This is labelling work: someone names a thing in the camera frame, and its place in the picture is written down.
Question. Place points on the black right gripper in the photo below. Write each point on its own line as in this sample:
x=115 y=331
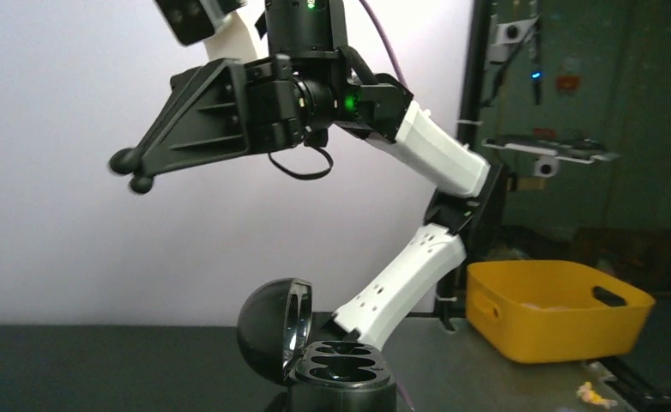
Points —
x=227 y=108

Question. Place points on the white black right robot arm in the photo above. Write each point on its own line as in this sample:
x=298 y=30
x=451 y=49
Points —
x=231 y=227

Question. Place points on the white webcam under tray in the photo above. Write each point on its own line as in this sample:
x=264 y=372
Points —
x=545 y=167

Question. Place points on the yellow plastic basket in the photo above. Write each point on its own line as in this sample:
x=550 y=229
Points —
x=546 y=311

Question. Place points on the small yellow toy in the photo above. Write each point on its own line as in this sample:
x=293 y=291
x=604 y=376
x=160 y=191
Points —
x=587 y=394

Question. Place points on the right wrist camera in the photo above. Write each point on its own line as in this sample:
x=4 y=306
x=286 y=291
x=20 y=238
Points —
x=218 y=25

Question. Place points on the black front frame post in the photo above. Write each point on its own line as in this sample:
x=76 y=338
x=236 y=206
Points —
x=466 y=131

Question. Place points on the white webcam on bracket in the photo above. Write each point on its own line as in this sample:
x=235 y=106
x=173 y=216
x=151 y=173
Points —
x=508 y=36

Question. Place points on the black monitor on mount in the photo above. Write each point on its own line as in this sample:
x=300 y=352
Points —
x=535 y=51

